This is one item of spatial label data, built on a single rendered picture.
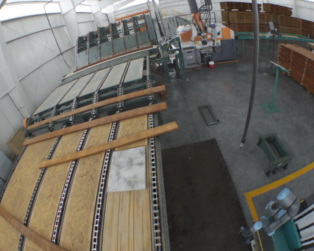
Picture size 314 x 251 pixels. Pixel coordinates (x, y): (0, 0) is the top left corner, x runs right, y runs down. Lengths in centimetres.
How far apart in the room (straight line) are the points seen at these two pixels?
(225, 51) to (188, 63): 180
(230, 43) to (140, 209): 667
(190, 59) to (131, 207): 549
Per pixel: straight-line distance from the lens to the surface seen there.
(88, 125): 289
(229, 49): 704
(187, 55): 608
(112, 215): 170
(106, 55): 749
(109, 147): 217
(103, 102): 324
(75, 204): 201
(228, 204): 240
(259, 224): 154
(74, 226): 191
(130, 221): 160
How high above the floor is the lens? 226
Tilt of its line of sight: 39 degrees down
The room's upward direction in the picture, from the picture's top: 17 degrees counter-clockwise
